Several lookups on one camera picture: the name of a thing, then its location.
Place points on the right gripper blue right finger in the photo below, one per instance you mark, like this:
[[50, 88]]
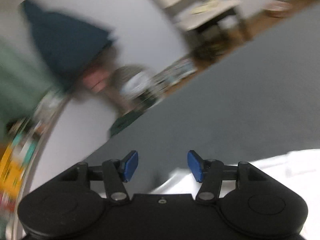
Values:
[[200, 167]]

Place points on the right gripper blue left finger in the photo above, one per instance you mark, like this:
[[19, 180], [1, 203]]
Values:
[[121, 169]]

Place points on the white long sleeve shirt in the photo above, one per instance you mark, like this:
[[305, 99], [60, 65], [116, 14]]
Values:
[[233, 202]]

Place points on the woven grey waste basket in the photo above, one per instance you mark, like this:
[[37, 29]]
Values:
[[130, 88]]

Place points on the pink hanging cloth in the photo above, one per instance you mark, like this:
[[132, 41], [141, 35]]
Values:
[[96, 80]]

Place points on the dark grey bed sheet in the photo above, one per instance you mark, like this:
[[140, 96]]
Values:
[[259, 102]]

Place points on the yellow cardboard box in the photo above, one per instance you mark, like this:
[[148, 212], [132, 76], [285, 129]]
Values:
[[12, 173]]

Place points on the green curtain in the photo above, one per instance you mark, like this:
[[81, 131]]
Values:
[[22, 86]]

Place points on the dark teal hanging jacket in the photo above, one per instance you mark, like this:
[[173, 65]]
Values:
[[66, 44]]

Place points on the cream and black wooden chair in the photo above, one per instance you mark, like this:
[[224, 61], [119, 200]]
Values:
[[193, 18]]

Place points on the yellow item on chair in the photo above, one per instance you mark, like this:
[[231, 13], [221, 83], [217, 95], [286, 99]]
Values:
[[205, 7]]

